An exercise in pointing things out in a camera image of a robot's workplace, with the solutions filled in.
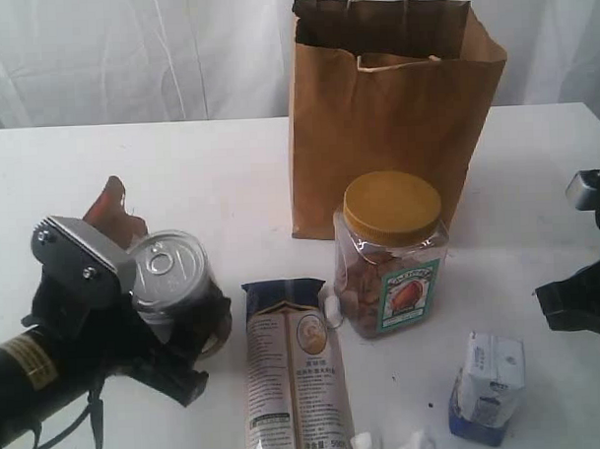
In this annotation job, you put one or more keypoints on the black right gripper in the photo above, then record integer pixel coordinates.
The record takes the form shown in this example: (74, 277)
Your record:
(573, 304)

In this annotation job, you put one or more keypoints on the white lump bottom right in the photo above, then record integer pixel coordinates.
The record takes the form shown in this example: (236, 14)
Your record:
(419, 439)

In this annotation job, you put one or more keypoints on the clear jar yellow lid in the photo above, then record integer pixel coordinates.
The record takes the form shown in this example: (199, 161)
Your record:
(390, 245)

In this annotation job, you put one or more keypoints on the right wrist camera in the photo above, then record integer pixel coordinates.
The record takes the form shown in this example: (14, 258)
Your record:
(583, 192)

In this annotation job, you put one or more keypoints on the white cube by pasta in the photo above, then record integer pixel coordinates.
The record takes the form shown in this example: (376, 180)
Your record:
(333, 312)

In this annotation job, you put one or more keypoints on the brown standing pouch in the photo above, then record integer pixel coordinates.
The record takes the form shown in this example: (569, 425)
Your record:
(108, 215)

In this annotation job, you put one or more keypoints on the white lump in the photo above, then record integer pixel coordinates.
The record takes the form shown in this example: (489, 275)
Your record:
(419, 439)
(366, 440)

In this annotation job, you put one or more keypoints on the white blue salt packet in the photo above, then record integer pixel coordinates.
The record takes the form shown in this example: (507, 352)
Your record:
(488, 389)

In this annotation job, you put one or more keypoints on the white lump bottom left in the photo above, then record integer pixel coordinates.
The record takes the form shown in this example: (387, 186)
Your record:
(366, 440)

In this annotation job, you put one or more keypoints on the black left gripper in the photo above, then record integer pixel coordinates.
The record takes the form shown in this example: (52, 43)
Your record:
(79, 258)

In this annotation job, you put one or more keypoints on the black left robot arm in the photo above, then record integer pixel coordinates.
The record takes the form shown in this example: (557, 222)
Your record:
(26, 368)

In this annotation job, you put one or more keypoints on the dark can silver lid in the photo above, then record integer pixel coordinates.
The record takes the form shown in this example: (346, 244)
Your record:
(171, 264)

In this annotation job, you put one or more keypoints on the long pasta packet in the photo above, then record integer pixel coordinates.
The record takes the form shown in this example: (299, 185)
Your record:
(295, 385)

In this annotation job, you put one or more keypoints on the brown paper bag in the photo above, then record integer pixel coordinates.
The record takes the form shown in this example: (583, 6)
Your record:
(384, 85)

